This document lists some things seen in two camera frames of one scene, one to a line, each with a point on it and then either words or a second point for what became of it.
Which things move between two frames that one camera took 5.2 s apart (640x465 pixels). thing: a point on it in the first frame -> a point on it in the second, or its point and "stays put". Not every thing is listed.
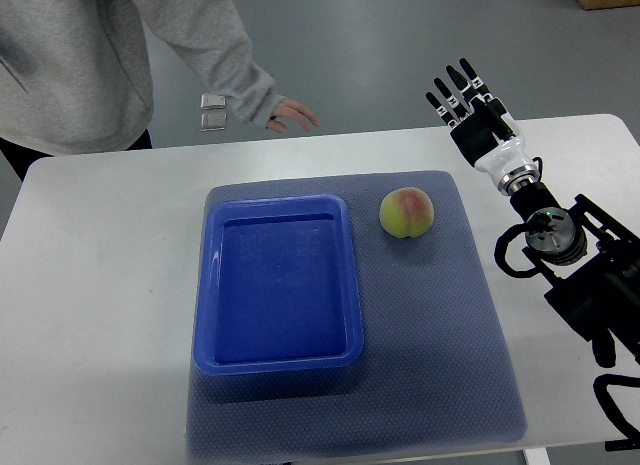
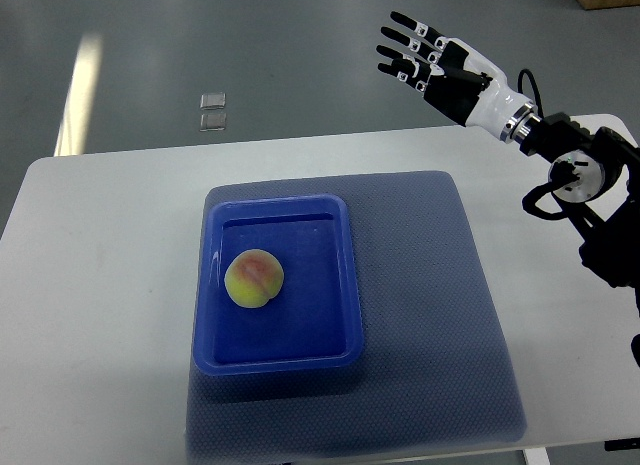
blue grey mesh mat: x=431 y=375 stays put
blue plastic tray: x=277 y=286 stays put
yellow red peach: x=406 y=212 -> x=253 y=277
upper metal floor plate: x=210 y=101 stays put
